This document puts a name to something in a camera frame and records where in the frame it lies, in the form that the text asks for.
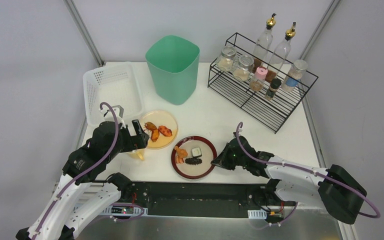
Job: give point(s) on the glass jar with rice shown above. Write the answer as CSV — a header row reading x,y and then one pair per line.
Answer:
x,y
243,67

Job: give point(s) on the silver lid spice jar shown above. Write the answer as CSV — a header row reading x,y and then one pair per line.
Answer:
x,y
294,75

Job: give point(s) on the cream plate with leaf pattern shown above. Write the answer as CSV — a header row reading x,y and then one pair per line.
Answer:
x,y
160,118

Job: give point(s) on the sushi roll piece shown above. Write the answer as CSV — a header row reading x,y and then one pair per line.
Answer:
x,y
196,152

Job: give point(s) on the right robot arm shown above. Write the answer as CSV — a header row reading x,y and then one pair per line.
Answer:
x,y
332,189

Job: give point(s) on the white plastic basket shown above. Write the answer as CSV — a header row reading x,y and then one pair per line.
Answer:
x,y
116,84

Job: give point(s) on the shrimp piece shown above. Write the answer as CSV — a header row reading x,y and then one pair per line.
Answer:
x,y
179,160

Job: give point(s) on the red rimmed plate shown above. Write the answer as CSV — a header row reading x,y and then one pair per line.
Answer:
x,y
195,172

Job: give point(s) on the black lid pepper shaker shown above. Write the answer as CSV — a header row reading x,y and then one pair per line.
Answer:
x,y
273,88

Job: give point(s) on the yellow mug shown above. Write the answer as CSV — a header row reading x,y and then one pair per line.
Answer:
x,y
137,154

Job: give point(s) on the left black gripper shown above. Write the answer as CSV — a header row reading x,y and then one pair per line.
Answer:
x,y
136,138

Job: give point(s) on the glass jar with grains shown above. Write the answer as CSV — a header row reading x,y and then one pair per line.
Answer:
x,y
226,59

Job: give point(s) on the gold spout oil bottle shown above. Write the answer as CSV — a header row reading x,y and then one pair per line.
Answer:
x,y
263,43

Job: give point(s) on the black wire rack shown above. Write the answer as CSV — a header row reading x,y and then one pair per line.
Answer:
x,y
271,113

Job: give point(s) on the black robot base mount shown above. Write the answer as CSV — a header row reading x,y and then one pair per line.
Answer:
x,y
195,199

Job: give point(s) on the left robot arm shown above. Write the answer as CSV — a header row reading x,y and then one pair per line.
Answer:
x,y
61,220

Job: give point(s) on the fried chicken wing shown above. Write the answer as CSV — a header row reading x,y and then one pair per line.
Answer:
x,y
155,133

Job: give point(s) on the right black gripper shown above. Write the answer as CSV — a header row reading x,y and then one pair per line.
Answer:
x,y
226,159

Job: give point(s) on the fried chicken nugget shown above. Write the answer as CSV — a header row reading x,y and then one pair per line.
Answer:
x,y
182,153

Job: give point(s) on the pink lid spice shaker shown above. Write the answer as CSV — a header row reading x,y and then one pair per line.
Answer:
x,y
258,79

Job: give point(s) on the green plastic bin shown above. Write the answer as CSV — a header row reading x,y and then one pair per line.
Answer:
x,y
173,64

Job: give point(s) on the black sea cucumber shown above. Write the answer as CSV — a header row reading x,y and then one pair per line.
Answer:
x,y
193,161

